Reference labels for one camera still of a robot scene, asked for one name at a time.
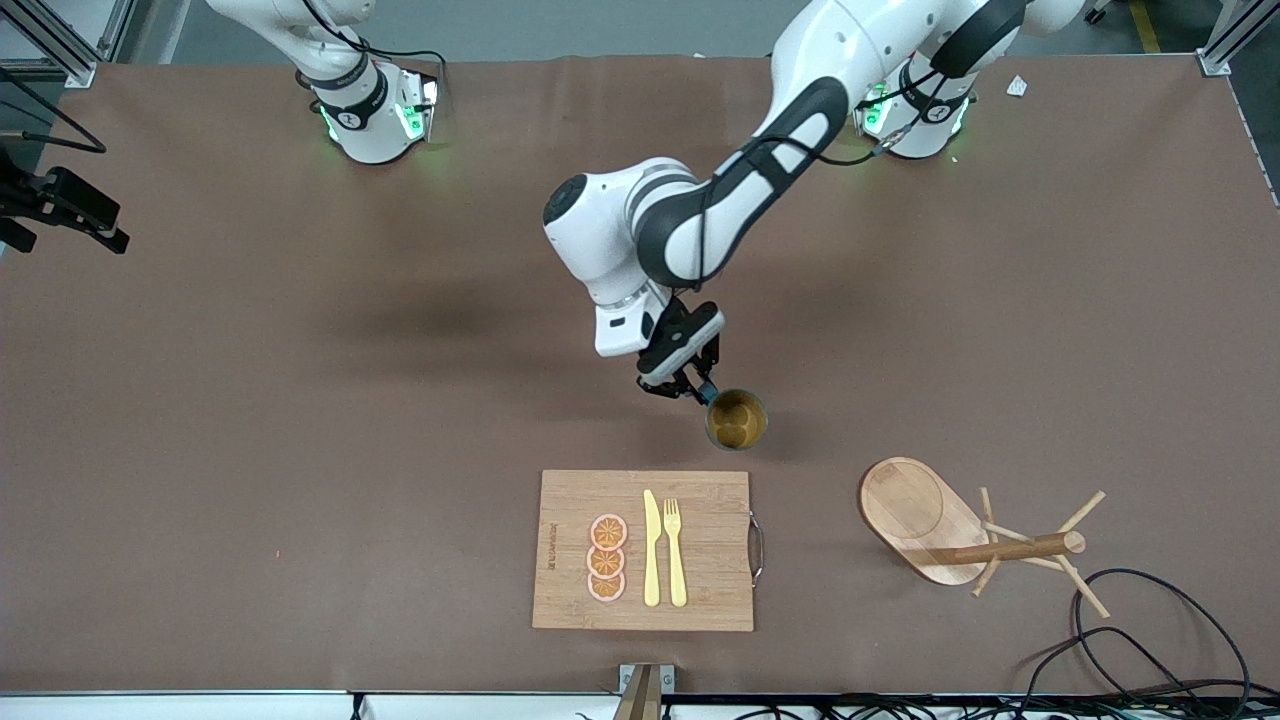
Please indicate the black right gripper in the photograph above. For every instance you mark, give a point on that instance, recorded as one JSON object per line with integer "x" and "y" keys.
{"x": 62, "y": 196}

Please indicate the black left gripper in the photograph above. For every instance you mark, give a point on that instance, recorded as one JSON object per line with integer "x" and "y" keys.
{"x": 690, "y": 382}

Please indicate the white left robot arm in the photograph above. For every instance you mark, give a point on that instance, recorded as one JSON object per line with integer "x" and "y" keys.
{"x": 600, "y": 230}

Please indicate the wooden mug rack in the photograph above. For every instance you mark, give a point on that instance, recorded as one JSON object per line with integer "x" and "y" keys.
{"x": 915, "y": 515}

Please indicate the orange slice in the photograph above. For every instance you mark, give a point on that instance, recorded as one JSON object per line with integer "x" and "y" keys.
{"x": 609, "y": 532}

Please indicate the bamboo cutting board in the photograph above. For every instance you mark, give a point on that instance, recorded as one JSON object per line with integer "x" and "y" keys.
{"x": 710, "y": 560}

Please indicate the yellow plastic knife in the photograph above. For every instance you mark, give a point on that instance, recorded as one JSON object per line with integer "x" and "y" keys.
{"x": 652, "y": 560}

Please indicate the yellow plastic fork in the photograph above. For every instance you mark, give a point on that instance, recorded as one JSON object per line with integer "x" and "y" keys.
{"x": 677, "y": 570}

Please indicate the brown table cover sheet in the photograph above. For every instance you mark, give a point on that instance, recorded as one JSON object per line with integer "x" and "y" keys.
{"x": 400, "y": 550}

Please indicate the white paper scrap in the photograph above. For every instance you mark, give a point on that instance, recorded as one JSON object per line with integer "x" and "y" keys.
{"x": 1017, "y": 86}

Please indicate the aluminium frame post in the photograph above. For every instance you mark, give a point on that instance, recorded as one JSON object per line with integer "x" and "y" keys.
{"x": 1215, "y": 62}
{"x": 80, "y": 70}

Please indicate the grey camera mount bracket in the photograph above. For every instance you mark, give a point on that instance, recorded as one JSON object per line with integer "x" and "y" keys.
{"x": 645, "y": 695}

